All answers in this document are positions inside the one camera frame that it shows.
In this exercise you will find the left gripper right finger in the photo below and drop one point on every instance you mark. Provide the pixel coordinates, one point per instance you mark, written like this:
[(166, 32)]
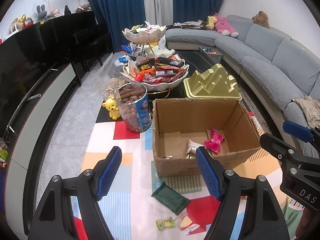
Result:
[(263, 218)]

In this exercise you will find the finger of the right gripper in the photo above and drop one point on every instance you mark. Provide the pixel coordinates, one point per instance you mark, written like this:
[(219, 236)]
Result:
[(305, 134), (282, 149)]

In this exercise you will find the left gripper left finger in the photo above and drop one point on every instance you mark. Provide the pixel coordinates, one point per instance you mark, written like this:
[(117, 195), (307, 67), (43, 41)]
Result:
[(54, 218)]

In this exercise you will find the clear bag yellow snack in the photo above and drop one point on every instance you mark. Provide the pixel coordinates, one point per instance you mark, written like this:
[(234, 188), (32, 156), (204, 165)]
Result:
[(184, 222)]

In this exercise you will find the green yellow candy packet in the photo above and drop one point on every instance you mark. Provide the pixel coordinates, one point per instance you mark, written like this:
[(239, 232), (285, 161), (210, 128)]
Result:
[(165, 224)]

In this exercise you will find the dark green snack packet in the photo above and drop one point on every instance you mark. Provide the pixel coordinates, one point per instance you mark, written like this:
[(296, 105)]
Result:
[(170, 198)]

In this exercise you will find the beige blanket on sofa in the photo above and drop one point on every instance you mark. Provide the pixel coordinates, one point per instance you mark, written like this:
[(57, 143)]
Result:
[(311, 109)]

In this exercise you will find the brown cardboard box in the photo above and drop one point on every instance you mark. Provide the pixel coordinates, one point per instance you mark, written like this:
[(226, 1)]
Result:
[(178, 121)]

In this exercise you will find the pink snack packet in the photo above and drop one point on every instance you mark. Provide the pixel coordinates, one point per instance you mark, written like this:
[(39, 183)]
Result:
[(215, 141)]

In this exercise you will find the grey sectional sofa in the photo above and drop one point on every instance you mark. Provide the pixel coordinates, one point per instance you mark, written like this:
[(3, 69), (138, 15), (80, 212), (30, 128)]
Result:
[(275, 68)]

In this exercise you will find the colourful patterned play mat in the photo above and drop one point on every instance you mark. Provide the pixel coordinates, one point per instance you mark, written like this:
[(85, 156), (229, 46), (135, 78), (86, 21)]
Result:
[(129, 209)]

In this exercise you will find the white snack packet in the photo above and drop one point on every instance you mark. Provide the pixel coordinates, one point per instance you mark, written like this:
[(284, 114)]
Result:
[(192, 147)]

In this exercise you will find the gold mountain shaped lid box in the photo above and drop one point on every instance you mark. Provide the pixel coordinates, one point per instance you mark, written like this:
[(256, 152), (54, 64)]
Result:
[(214, 83)]

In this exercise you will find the grey storage bin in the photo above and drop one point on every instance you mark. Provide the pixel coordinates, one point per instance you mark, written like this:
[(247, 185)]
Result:
[(212, 55)]

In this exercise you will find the black marble coffee table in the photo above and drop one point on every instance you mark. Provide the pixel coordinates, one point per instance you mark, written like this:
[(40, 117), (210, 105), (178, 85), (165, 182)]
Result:
[(196, 62)]

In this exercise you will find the brown teddy bear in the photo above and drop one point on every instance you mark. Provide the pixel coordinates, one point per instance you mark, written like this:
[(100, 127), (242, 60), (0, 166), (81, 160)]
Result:
[(261, 18)]

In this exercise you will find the yellow bear figurine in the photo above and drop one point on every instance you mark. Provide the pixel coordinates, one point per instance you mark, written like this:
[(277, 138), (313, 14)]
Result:
[(112, 107)]

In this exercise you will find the lower white snack bowl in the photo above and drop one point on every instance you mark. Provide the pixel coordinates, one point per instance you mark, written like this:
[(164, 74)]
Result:
[(155, 76)]

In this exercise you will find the white snack bowl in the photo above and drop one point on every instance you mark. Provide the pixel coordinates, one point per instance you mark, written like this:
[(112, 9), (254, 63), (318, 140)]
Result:
[(151, 33), (155, 76)]

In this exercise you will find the pink plush toy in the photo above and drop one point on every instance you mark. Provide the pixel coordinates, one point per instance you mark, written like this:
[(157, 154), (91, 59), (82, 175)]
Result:
[(223, 27)]

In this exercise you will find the white tv cabinet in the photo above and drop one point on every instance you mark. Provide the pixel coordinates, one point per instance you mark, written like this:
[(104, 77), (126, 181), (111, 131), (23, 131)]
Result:
[(51, 91)]

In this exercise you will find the clear nut jar blue label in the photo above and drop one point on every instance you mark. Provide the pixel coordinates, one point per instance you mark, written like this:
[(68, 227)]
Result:
[(133, 103)]

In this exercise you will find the yellow plush toy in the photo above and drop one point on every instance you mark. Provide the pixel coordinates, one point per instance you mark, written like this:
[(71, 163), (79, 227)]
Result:
[(211, 21)]

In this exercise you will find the bag of peanuts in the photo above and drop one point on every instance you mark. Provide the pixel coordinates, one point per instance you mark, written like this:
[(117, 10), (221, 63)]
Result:
[(113, 86)]

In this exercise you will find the upper white snack bowl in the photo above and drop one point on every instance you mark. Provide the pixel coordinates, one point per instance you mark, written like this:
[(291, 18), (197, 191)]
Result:
[(151, 33)]

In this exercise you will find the grey bunny plush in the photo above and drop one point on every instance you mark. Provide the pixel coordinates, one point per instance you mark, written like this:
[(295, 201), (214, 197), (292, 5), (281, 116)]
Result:
[(41, 12)]

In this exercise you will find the blue curtain left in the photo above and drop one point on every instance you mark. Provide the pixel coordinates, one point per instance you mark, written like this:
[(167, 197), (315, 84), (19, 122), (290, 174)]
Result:
[(118, 15)]

